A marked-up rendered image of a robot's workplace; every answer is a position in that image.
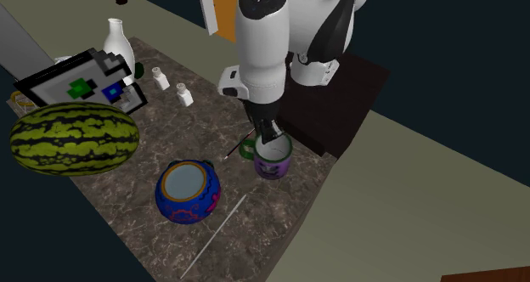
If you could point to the thin white rod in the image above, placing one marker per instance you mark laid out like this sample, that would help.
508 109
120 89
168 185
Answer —
213 237

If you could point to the dark robot stand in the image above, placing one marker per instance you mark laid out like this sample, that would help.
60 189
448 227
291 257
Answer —
331 103

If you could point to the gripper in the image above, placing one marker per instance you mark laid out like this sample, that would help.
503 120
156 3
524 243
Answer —
262 117

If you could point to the dark green round object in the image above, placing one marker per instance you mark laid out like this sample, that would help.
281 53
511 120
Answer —
139 70

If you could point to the blue patterned round pot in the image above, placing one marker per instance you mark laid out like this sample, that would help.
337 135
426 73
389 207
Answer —
186 192

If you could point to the thin dark pencil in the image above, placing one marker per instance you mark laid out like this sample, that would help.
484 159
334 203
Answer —
239 144

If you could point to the orange door with white frame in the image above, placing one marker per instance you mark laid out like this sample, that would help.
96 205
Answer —
221 10

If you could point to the small white shaker bottle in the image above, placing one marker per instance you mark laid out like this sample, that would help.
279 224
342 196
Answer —
160 78
184 95

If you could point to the white ceramic vase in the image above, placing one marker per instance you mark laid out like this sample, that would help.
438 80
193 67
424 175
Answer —
118 45

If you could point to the brown wooden furniture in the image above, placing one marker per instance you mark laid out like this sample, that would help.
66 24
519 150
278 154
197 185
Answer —
488 275

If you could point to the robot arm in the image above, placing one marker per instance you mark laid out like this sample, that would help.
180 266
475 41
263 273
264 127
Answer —
265 45

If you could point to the striped green watermelon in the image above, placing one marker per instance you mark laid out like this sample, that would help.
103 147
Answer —
74 138

